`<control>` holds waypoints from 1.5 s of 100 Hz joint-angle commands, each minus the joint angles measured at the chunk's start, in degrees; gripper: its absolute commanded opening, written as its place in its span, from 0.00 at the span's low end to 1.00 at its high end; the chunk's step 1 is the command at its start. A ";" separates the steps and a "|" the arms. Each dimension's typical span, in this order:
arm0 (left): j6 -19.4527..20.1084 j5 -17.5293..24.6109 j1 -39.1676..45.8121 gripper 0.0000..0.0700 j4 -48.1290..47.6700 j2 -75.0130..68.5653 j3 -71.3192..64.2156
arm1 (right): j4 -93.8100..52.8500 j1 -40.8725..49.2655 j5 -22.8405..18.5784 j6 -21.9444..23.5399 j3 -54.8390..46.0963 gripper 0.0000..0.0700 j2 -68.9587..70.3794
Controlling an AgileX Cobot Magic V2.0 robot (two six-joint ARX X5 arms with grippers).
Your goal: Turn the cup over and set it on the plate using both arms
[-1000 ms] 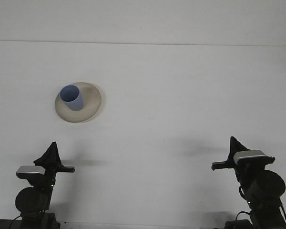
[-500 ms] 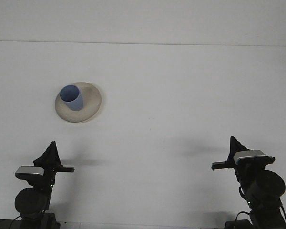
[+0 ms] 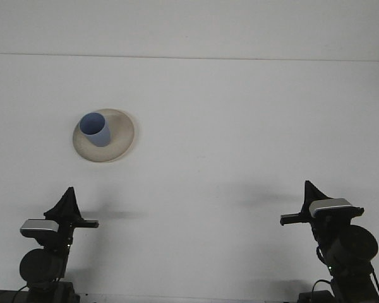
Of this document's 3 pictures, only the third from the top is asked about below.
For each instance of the pale blue cup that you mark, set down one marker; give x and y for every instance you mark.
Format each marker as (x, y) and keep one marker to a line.
(96, 131)

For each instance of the pale round plate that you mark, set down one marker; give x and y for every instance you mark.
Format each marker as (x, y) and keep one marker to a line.
(121, 142)

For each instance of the dark base platform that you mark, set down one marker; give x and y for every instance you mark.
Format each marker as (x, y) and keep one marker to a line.
(0, 296)

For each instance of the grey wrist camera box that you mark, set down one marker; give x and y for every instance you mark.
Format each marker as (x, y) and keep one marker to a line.
(39, 228)
(330, 206)

